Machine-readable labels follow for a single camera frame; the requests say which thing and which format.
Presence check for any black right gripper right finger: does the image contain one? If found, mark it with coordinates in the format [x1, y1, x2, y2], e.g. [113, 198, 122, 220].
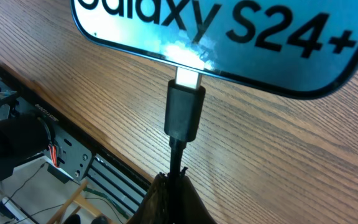
[178, 167, 216, 224]

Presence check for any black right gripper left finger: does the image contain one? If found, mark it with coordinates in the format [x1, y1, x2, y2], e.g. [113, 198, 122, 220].
[127, 173, 169, 224]

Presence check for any black USB charging cable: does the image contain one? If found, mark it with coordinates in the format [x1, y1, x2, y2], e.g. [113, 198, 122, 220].
[163, 67, 207, 224]

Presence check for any Galaxy S24 smartphone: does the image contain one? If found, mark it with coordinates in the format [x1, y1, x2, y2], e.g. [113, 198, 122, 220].
[70, 0, 358, 100]

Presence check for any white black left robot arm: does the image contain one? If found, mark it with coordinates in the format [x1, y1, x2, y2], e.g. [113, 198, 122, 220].
[0, 114, 55, 181]

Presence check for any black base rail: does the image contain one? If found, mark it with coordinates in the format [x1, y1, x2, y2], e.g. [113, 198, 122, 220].
[0, 65, 150, 216]

